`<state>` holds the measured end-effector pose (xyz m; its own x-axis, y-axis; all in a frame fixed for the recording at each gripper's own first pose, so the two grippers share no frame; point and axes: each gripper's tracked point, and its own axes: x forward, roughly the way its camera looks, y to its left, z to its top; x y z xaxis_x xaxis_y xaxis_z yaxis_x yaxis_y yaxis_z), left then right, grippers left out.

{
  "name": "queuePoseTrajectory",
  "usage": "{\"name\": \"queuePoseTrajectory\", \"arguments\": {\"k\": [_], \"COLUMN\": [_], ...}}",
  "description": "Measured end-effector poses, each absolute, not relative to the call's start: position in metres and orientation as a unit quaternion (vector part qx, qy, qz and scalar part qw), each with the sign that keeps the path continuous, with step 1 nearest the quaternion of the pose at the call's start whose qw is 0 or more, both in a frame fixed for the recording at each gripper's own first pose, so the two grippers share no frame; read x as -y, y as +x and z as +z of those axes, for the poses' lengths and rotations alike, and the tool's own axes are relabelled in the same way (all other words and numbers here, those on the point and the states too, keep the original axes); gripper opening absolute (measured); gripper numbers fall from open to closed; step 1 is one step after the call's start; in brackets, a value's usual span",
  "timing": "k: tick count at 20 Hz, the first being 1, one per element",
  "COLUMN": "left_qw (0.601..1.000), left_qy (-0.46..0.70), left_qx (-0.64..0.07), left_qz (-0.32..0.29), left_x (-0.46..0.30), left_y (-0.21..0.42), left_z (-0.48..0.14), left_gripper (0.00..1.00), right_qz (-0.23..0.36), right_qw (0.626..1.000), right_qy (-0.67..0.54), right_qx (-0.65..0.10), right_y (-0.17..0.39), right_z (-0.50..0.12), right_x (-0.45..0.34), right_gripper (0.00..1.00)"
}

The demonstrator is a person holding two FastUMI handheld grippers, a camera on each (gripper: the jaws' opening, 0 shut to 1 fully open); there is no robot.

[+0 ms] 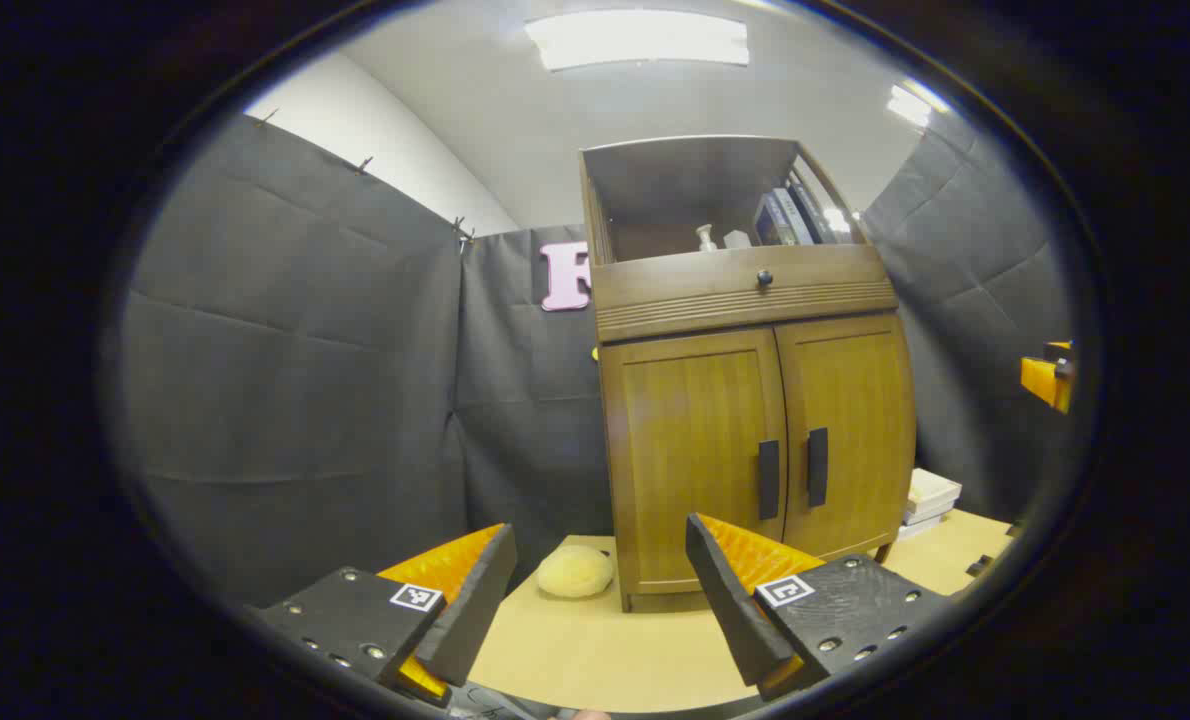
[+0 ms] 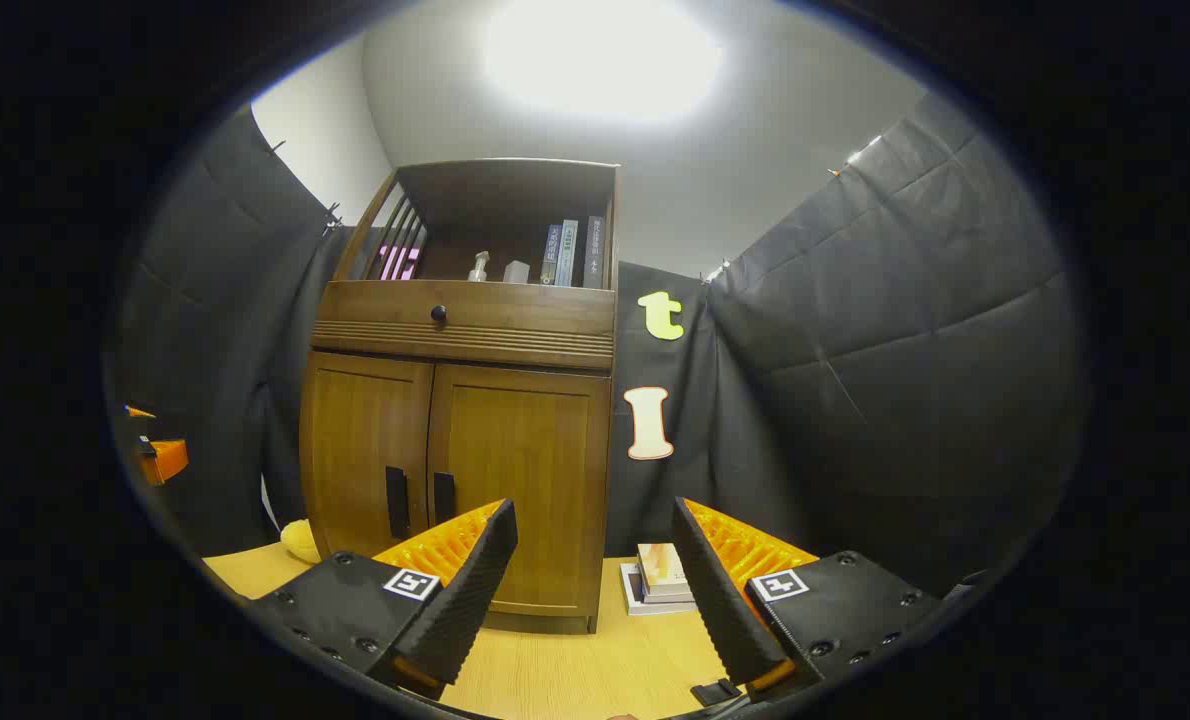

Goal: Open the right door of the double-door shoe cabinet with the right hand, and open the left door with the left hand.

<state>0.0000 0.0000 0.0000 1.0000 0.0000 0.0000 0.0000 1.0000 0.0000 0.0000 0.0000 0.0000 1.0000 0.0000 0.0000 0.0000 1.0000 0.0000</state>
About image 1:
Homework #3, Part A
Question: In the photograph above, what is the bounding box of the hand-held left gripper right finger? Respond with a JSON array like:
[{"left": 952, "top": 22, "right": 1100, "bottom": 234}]
[{"left": 685, "top": 513, "right": 956, "bottom": 701}]

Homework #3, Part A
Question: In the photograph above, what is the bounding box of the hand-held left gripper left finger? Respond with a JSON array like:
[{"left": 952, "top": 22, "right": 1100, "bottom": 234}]
[{"left": 255, "top": 522, "right": 518, "bottom": 709}]

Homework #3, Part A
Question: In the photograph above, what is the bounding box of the wooden cabinet door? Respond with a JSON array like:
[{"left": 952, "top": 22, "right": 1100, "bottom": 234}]
[
  {"left": 775, "top": 313, "right": 918, "bottom": 561},
  {"left": 600, "top": 328, "right": 788, "bottom": 596}
]

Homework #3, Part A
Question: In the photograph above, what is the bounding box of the wooden double-door shoe cabinet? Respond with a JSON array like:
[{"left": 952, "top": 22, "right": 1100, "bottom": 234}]
[{"left": 579, "top": 135, "right": 918, "bottom": 613}]

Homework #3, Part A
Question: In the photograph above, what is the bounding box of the round yellow sponge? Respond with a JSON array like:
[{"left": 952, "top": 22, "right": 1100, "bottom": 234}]
[{"left": 537, "top": 545, "right": 616, "bottom": 599}]

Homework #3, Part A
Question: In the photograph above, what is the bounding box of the cream cover book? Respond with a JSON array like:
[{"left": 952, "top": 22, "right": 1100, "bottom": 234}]
[{"left": 907, "top": 468, "right": 963, "bottom": 513}]

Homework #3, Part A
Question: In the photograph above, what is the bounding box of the black backdrop cloth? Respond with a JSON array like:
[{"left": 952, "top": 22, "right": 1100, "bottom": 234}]
[{"left": 120, "top": 100, "right": 1076, "bottom": 611}]

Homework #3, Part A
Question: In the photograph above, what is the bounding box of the light grey book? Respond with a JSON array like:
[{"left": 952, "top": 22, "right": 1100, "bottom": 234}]
[{"left": 773, "top": 188, "right": 820, "bottom": 246}]

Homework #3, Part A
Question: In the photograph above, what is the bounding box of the small ceiling light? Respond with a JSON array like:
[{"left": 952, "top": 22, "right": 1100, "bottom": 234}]
[{"left": 887, "top": 80, "right": 951, "bottom": 129}]

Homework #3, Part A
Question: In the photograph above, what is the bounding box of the dark blue book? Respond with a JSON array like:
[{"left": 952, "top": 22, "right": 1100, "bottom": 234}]
[{"left": 753, "top": 192, "right": 801, "bottom": 247}]

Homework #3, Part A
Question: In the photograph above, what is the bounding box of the wooden drawer with black knob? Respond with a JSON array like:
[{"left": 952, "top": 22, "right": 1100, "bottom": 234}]
[{"left": 591, "top": 245, "right": 896, "bottom": 313}]

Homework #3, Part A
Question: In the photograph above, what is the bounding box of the large ceiling light panel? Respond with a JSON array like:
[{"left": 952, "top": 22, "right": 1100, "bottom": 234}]
[{"left": 525, "top": 10, "right": 751, "bottom": 73}]

